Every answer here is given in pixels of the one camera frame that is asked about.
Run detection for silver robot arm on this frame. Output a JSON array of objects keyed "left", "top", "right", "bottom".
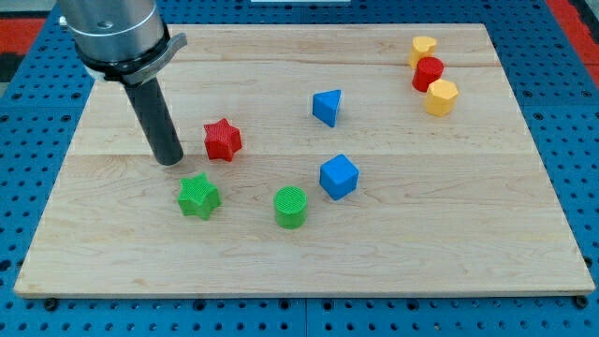
[{"left": 58, "top": 0, "right": 187, "bottom": 87}]

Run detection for red star block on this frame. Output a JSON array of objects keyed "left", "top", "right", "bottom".
[{"left": 203, "top": 118, "right": 242, "bottom": 162}]

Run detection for green star block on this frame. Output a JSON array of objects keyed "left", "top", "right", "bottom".
[{"left": 177, "top": 172, "right": 222, "bottom": 220}]

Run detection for yellow hexagon block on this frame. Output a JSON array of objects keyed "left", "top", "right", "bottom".
[{"left": 424, "top": 79, "right": 460, "bottom": 117}]

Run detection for green cylinder block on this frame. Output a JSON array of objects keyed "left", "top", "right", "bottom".
[{"left": 273, "top": 185, "right": 308, "bottom": 229}]

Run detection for blue cube block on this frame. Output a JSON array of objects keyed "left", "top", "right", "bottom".
[{"left": 319, "top": 154, "right": 359, "bottom": 200}]

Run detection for wooden board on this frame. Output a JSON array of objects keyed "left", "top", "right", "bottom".
[{"left": 14, "top": 23, "right": 595, "bottom": 299}]

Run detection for blue triangle block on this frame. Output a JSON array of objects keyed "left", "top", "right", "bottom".
[{"left": 312, "top": 89, "right": 343, "bottom": 127}]

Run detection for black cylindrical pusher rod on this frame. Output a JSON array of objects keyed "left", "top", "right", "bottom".
[{"left": 125, "top": 79, "right": 183, "bottom": 166}]

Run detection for red cylinder block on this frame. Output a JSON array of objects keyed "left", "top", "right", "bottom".
[{"left": 412, "top": 56, "right": 445, "bottom": 93}]

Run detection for yellow heart block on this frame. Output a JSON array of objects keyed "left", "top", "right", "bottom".
[{"left": 408, "top": 36, "right": 437, "bottom": 69}]

